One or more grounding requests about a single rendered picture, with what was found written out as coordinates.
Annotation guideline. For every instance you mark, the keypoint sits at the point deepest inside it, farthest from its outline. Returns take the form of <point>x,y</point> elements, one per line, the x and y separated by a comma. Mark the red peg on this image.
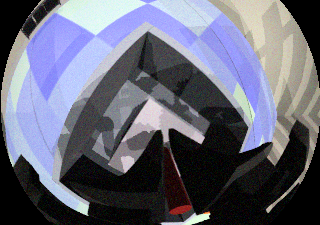
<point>177,198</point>

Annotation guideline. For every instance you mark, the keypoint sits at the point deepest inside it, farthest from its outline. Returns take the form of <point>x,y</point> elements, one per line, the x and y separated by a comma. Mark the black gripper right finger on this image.
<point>206,173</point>

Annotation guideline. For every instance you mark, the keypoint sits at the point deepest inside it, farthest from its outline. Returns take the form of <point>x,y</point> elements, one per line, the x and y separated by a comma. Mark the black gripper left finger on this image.
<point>142,187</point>

